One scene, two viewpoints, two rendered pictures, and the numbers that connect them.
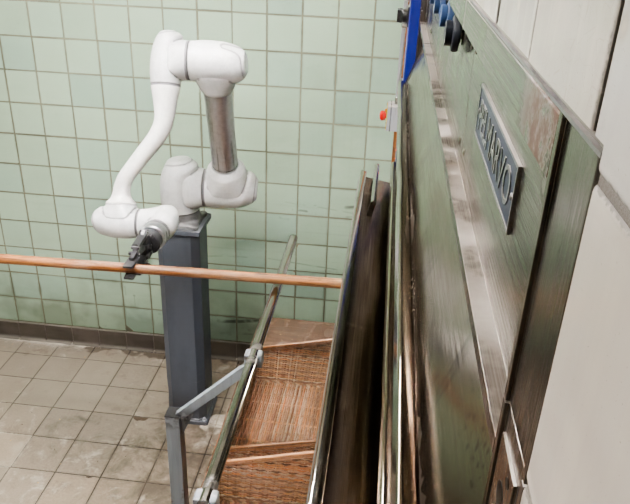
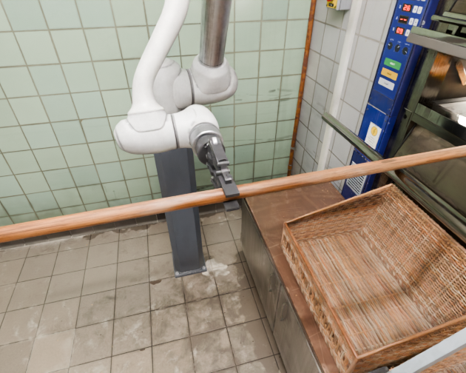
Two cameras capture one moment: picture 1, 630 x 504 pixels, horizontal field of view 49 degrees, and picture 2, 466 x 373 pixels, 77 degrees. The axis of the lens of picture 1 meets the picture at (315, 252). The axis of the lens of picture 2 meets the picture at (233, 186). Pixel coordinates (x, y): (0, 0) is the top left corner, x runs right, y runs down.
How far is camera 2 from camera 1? 1.64 m
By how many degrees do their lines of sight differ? 20
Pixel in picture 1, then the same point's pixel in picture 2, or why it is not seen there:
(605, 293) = not seen: outside the picture
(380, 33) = not seen: outside the picture
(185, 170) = (173, 71)
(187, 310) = not seen: hidden behind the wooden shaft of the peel
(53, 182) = (15, 113)
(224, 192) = (214, 87)
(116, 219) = (151, 132)
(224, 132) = (225, 15)
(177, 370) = (181, 243)
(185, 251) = (182, 150)
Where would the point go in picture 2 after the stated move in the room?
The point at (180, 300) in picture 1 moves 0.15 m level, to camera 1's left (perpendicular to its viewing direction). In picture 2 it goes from (180, 192) to (150, 198)
